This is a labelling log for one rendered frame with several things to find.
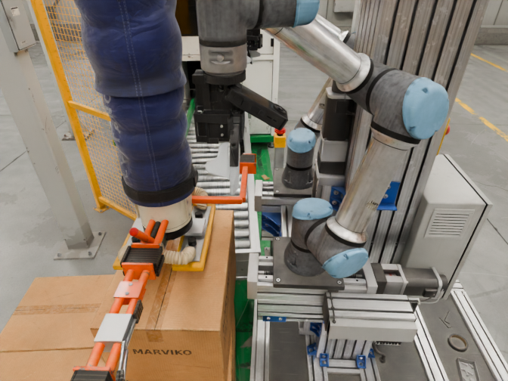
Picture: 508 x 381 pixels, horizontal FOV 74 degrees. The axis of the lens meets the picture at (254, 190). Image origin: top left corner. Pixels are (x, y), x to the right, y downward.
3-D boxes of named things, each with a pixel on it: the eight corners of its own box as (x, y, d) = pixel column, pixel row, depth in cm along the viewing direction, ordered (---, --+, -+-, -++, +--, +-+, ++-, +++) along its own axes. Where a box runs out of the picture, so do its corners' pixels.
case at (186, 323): (159, 270, 175) (145, 209, 153) (236, 271, 175) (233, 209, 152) (118, 392, 126) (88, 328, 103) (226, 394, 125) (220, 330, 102)
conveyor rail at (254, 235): (242, 117, 382) (242, 101, 371) (246, 117, 382) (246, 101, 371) (251, 274, 191) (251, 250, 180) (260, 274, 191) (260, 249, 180)
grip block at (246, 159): (236, 163, 144) (236, 153, 141) (256, 163, 144) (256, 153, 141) (234, 174, 137) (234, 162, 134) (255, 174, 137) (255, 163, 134)
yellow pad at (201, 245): (191, 206, 136) (190, 196, 133) (215, 207, 136) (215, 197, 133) (171, 271, 108) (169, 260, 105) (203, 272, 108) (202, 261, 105)
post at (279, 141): (269, 251, 263) (274, 132, 207) (278, 251, 264) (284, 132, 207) (270, 257, 258) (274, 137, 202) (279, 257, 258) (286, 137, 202)
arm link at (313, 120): (284, 146, 154) (352, 29, 121) (290, 133, 166) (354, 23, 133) (308, 159, 154) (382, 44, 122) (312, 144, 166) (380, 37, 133)
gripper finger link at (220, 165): (205, 194, 61) (208, 143, 61) (239, 195, 61) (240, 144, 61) (202, 193, 58) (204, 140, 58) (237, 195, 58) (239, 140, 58)
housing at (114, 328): (109, 324, 81) (104, 312, 78) (137, 325, 81) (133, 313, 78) (97, 352, 75) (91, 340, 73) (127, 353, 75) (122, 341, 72)
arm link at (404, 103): (329, 249, 106) (413, 72, 82) (359, 283, 94) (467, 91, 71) (298, 250, 100) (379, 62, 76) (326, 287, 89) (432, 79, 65)
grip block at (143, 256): (132, 257, 99) (128, 242, 96) (165, 257, 99) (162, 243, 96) (122, 279, 92) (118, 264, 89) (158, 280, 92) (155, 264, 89)
